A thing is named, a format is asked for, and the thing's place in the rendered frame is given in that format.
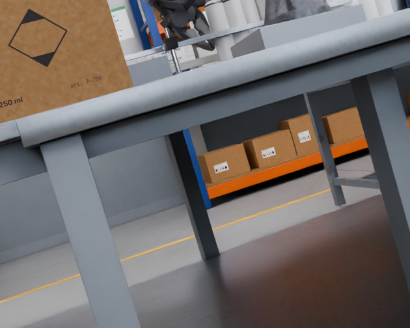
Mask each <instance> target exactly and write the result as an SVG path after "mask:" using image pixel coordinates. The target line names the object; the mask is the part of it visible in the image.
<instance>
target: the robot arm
mask: <svg viewBox="0 0 410 328"><path fill-rule="evenodd" d="M144 1H148V2H147V3H148V4H149V5H150V6H151V7H152V6H154V7H155V8H156V9H157V10H158V12H159V13H160V15H159V16H160V17H161V16H163V18H162V17H161V19H162V20H163V21H162V22H161V23H160V25H161V26H162V27H163V28H164V29H165V28H169V31H170V32H171V33H170V35H171V36H178V37H180V38H181V39H182V40H187V39H190V38H194V37H198V36H199V35H200V36H202V35H205V34H210V33H212V32H211V30H210V26H209V24H208V22H207V19H206V17H205V15H204V14H203V13H202V12H201V11H200V10H199V9H198V8H197V7H196V6H195V5H194V6H192V5H193V4H194V3H195V2H196V1H197V0H144ZM329 11H331V7H330V6H329V4H328V2H327V1H326V0H266V5H265V17H264V26H266V25H267V26H268V25H273V24H276V23H282V22H285V21H290V20H295V19H299V18H304V17H307V16H312V15H316V14H321V13H324V12H329ZM190 21H192V22H193V25H194V28H195V29H196V30H197V31H198V34H199V35H198V34H197V32H196V30H194V29H188V30H187V28H188V26H187V24H188V23H189V22H190ZM207 41H208V43H207V42H206V41H203V42H198V43H196V44H191V45H192V46H193V47H194V48H202V49H205V50H208V51H213V50H214V49H215V42H214V39H211V40H207Z"/></svg>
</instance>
